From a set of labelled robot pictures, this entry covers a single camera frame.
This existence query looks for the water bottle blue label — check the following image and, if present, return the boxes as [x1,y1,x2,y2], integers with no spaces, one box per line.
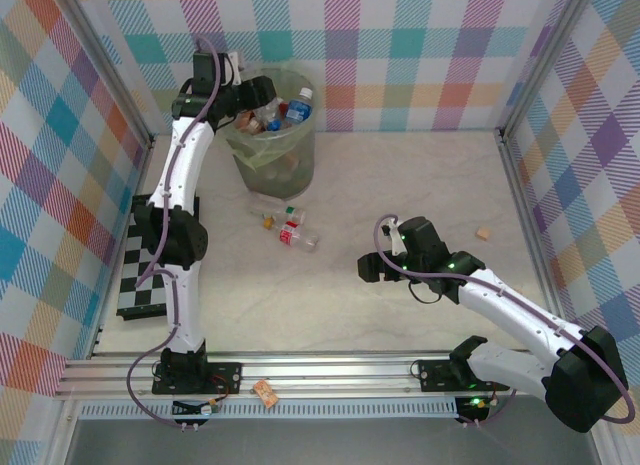
[283,86,315,126]

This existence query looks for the green plastic bin liner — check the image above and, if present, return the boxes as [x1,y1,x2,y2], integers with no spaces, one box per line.
[224,67,317,169]

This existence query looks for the translucent green waste bin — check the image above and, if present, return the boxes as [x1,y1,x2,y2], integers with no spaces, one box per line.
[224,67,317,195]

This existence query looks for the clear bottle red label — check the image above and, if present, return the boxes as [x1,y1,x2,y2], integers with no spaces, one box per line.
[278,223,320,254]

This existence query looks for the clear bottle green cap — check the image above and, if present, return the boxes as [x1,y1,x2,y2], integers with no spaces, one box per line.
[272,204,307,225]

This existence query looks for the crushed clear plastic bottle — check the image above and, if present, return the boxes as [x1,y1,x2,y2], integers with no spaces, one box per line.
[249,197,281,219]

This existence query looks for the small orange tag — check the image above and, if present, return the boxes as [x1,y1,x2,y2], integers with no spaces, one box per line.
[253,379,279,408]

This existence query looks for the small black electronics module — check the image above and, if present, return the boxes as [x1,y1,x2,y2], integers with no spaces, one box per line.
[172,398,222,417]
[455,395,490,422]

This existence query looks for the black grey checkerboard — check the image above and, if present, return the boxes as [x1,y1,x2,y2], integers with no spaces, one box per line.
[115,194,201,319]

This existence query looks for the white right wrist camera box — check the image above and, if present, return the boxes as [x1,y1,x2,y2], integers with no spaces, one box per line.
[380,219,405,254]

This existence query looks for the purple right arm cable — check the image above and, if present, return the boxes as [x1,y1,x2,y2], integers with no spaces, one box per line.
[374,213,635,429]

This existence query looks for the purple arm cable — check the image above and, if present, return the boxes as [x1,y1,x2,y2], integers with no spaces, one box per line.
[127,34,226,430]
[374,213,635,429]

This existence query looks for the thin black cable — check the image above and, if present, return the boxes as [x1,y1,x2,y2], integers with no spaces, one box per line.
[409,280,442,305]

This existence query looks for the aluminium side rail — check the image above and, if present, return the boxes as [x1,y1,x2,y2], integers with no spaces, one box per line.
[88,137,155,359]
[497,127,581,351]

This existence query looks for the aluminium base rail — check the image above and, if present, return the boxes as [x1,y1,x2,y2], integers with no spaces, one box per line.
[54,352,606,401]

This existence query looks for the aluminium frame post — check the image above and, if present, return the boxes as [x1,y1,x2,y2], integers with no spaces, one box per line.
[497,0,597,142]
[54,0,155,154]

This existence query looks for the white slotted cable duct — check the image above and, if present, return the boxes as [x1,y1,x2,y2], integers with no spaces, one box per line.
[79,399,459,420]

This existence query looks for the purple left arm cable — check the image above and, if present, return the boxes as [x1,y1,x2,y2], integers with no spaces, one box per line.
[127,34,226,430]

